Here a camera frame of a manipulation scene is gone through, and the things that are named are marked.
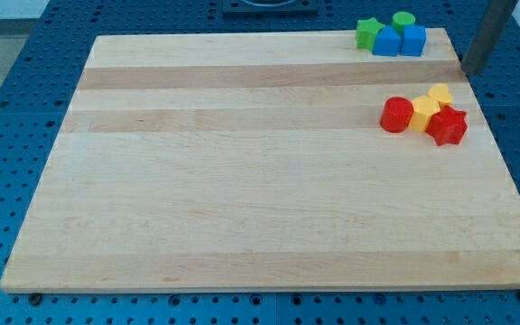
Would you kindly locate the green star block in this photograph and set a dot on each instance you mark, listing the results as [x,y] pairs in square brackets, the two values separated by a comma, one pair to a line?
[366,32]

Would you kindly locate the yellow heart block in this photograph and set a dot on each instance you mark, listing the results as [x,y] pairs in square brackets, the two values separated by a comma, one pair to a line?
[441,93]

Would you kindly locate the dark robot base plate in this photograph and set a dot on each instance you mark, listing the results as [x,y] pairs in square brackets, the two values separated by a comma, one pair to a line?
[269,6]

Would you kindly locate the green cylinder block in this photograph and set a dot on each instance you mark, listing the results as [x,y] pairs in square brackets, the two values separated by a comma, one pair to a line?
[402,19]

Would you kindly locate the yellow hexagon block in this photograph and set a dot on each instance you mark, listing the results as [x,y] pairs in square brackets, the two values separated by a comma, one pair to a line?
[424,107]

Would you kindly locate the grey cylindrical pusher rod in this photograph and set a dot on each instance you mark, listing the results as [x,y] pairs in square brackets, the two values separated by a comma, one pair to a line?
[493,22]

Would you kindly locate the red star block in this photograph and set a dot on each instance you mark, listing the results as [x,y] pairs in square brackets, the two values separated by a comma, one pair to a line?
[447,126]

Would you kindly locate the light wooden board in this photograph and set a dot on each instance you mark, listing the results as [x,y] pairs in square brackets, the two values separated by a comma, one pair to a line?
[255,162]

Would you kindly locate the red cylinder block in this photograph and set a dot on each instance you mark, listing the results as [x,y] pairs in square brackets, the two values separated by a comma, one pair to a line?
[396,114]

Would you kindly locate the blue cube block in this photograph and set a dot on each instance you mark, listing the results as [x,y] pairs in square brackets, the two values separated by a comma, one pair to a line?
[414,39]

